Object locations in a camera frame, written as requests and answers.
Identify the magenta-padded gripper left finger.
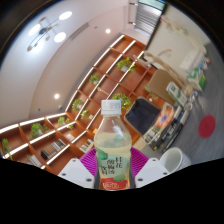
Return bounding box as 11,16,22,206
57,147,98,189

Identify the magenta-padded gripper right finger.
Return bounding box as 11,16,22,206
129,147,170,188

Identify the clear plastic drink bottle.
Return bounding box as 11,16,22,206
93,99,133,192

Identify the white patterned ceramic mug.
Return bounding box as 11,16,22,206
159,147,193,174

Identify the stack of dark books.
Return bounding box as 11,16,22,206
142,101,193,153

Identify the dark upholstered chair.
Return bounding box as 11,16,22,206
123,96,161,136

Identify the flat round red coaster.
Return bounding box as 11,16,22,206
198,114,216,139

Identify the green and white carton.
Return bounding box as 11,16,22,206
165,81,188,107

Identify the green and white tissue box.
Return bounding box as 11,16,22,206
186,66,207,92

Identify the wooden artist mannequin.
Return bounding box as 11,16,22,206
143,49,194,96

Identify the stack of white boxes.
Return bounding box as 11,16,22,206
179,49,204,71

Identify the ceiling lamp with round lights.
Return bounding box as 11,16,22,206
26,10,74,53

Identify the grey window curtain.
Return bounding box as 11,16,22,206
134,3,163,36

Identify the dark framed window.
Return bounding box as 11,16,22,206
138,0,166,11

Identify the wooden wall shelf unit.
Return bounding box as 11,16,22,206
0,34,158,176

